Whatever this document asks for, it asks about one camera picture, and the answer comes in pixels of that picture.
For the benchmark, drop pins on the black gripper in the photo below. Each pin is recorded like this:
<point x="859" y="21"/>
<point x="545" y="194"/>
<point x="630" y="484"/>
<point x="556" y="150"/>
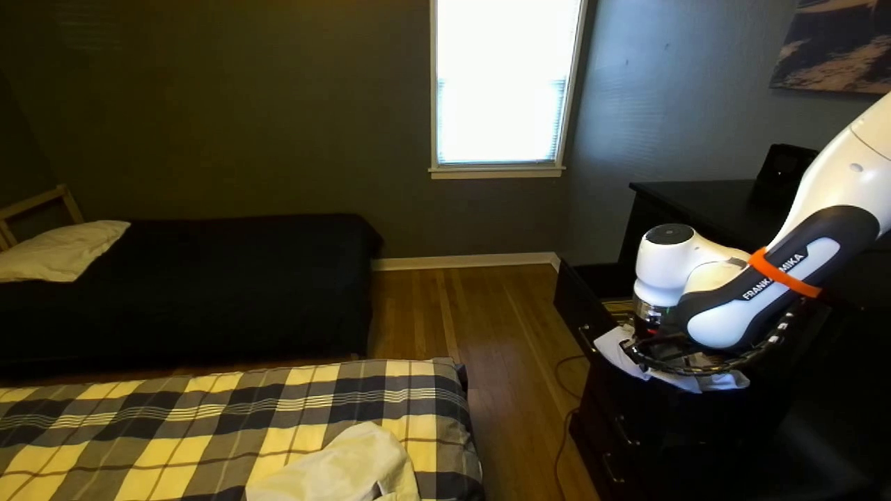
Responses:
<point x="680" y="356"/>

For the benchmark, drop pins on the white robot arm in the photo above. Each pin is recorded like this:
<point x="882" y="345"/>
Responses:
<point x="710" y="306"/>

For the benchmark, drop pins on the black device on dresser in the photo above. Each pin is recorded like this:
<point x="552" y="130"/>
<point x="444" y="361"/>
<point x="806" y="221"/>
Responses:
<point x="781" y="174"/>

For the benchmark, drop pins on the bright window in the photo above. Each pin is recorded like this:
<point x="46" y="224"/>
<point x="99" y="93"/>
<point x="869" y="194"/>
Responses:
<point x="501" y="85"/>

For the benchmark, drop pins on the white towel on bed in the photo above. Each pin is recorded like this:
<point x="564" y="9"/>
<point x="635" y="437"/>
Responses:
<point x="362" y="462"/>

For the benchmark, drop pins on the black covered bed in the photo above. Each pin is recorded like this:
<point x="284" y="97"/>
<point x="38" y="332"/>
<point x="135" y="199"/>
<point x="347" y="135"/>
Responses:
<point x="197" y="292"/>

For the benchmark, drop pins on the plaid bed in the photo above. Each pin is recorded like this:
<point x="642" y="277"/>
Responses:
<point x="208" y="437"/>

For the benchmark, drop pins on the white pillow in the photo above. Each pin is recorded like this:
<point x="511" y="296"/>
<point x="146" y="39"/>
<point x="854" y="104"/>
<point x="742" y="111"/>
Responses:
<point x="63" y="254"/>

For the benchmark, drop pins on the wall picture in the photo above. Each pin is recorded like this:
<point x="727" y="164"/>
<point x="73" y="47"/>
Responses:
<point x="836" y="46"/>

